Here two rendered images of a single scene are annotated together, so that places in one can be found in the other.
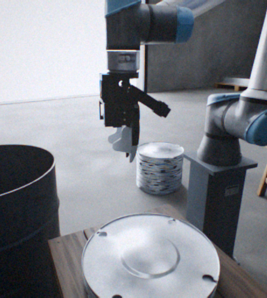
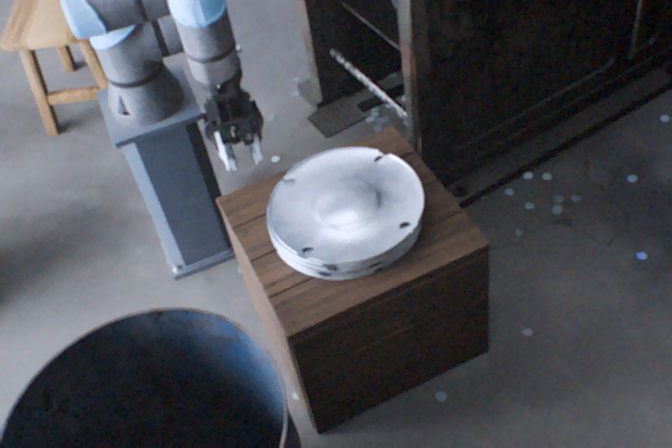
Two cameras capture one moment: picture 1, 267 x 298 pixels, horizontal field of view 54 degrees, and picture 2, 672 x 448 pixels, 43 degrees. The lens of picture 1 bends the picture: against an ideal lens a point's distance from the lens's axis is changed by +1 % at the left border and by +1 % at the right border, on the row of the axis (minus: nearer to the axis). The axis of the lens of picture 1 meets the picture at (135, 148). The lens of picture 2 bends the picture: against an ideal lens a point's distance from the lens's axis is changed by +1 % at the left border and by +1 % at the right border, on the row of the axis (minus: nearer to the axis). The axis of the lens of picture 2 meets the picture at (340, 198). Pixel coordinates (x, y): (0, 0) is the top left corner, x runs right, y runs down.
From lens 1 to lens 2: 1.29 m
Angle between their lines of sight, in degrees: 69
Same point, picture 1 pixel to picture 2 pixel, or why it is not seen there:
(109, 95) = (240, 106)
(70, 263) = (335, 296)
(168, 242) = (331, 185)
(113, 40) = (229, 41)
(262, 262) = (224, 177)
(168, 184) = not seen: outside the picture
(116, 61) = (236, 62)
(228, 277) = not seen: hidden behind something
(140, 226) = (294, 213)
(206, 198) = (196, 159)
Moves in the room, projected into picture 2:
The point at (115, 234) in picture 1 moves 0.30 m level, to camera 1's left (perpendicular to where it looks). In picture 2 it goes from (309, 237) to (298, 385)
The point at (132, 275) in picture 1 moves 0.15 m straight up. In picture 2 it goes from (376, 216) to (367, 158)
